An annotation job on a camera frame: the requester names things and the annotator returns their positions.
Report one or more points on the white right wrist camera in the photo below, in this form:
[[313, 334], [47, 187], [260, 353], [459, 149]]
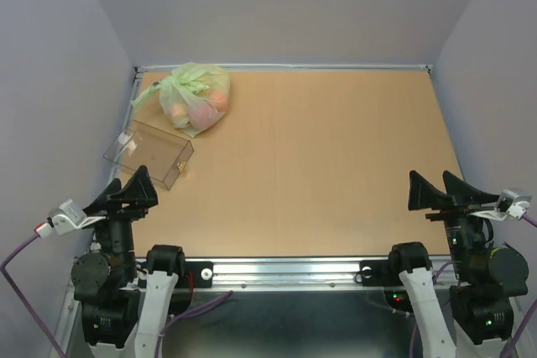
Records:
[[512, 203]]

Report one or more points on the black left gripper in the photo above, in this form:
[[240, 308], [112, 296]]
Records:
[[140, 189]]

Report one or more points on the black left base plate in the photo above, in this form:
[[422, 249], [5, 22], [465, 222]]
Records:
[[198, 274]]

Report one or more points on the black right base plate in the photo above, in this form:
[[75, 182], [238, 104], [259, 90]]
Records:
[[377, 273]]

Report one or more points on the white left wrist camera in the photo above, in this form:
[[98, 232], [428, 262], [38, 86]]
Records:
[[65, 218]]

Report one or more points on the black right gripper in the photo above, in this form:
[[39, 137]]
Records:
[[421, 194]]

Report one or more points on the aluminium front rail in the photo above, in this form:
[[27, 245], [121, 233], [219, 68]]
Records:
[[279, 274]]

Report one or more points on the orange fruit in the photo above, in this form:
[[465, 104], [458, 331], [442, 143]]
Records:
[[218, 100]]

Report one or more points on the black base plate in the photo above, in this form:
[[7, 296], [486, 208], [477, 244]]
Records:
[[377, 273], [198, 274]]

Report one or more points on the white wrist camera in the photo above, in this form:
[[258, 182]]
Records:
[[65, 218], [512, 203]]

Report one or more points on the pink peach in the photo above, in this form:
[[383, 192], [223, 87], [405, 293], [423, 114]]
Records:
[[203, 116]]

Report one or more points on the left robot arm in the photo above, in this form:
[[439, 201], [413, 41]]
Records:
[[118, 321]]

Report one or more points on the light green plastic bag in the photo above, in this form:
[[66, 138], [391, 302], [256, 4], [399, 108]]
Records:
[[186, 86]]

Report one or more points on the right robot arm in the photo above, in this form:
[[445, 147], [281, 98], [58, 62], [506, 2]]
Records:
[[488, 276]]

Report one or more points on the clear plastic container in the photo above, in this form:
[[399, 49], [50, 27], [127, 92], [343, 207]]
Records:
[[164, 154]]

